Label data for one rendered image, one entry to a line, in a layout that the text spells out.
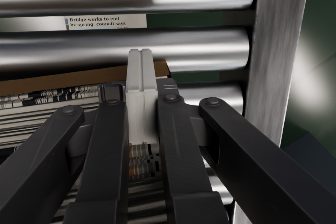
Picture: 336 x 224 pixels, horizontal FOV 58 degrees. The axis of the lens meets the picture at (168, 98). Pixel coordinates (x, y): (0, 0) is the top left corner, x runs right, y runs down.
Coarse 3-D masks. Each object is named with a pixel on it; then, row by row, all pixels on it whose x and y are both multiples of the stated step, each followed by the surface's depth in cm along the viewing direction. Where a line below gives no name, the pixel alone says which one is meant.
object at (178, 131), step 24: (168, 96) 14; (168, 120) 12; (168, 144) 10; (192, 144) 10; (168, 168) 9; (192, 168) 9; (168, 192) 9; (192, 192) 8; (216, 192) 8; (168, 216) 10; (192, 216) 7; (216, 216) 7
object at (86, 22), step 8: (64, 16) 104; (72, 16) 104; (80, 16) 104; (88, 16) 105; (96, 16) 105; (104, 16) 105; (112, 16) 105; (120, 16) 106; (128, 16) 106; (136, 16) 106; (144, 16) 106; (72, 24) 105; (80, 24) 106; (88, 24) 106; (96, 24) 106; (104, 24) 106; (112, 24) 107; (120, 24) 107; (128, 24) 107; (136, 24) 107; (144, 24) 107
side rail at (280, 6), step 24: (264, 0) 29; (288, 0) 29; (240, 24) 34; (264, 24) 30; (288, 24) 30; (264, 48) 31; (288, 48) 31; (240, 72) 35; (264, 72) 32; (288, 72) 33; (264, 96) 34; (288, 96) 34; (264, 120) 35; (240, 216) 41
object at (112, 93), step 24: (120, 96) 14; (96, 120) 12; (120, 120) 12; (96, 144) 11; (120, 144) 11; (96, 168) 9; (120, 168) 9; (96, 192) 8; (120, 192) 8; (72, 216) 7; (96, 216) 7; (120, 216) 8
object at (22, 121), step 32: (0, 96) 27; (32, 96) 26; (64, 96) 25; (96, 96) 25; (0, 128) 22; (32, 128) 22; (0, 160) 18; (160, 160) 16; (128, 192) 14; (160, 192) 14
